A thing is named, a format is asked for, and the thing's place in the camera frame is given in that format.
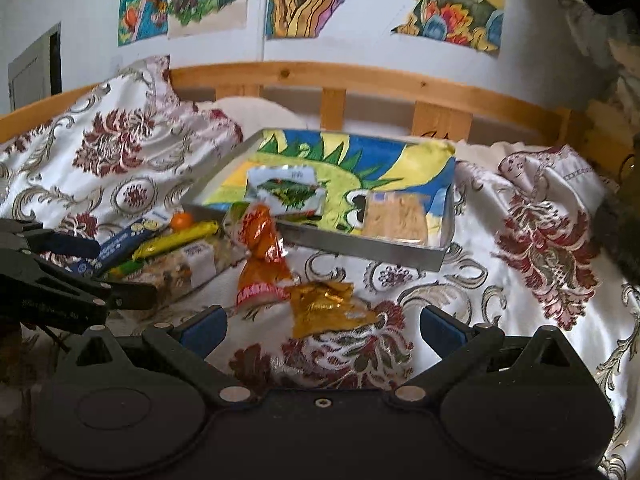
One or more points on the wooden bed headboard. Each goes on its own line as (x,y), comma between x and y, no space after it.
(441,109)

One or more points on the floral curtain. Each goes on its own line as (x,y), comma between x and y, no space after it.
(607,31)

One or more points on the clear nut mix packet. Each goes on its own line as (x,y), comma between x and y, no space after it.
(176,273)

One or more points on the green and white snack packet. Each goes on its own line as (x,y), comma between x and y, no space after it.
(288,191)

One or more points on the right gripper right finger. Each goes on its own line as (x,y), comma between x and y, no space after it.
(462,350)

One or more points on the grey door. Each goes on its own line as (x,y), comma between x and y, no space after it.
(36,73)

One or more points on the green hill landscape drawing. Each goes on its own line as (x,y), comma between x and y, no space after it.
(476,24)

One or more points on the small orange fruit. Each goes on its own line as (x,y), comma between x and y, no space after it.
(181,221)

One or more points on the blue orange character drawing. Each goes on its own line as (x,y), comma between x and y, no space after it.
(141,19)

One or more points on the clear bag of beige crisps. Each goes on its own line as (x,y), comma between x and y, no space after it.
(397,217)

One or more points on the yellow snack bar packet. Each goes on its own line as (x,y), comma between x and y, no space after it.
(165,243)

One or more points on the grey tray with dragon painting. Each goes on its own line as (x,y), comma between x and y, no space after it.
(351,167)

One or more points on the gold foil snack packet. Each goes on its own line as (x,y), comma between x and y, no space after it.
(321,307)

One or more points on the orange snack bag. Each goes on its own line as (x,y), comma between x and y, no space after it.
(266,277)

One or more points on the white pillow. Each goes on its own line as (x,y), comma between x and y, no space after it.
(254,114)

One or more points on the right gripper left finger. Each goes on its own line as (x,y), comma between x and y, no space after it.
(183,349)

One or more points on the white wall pipe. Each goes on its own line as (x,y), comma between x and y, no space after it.
(262,6)

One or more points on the floral satin bedspread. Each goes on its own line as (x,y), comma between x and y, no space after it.
(89,161)

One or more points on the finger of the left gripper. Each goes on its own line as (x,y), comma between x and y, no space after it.
(132,296)
(41,241)

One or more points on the blue tube box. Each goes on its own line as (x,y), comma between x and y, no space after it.
(120,247)

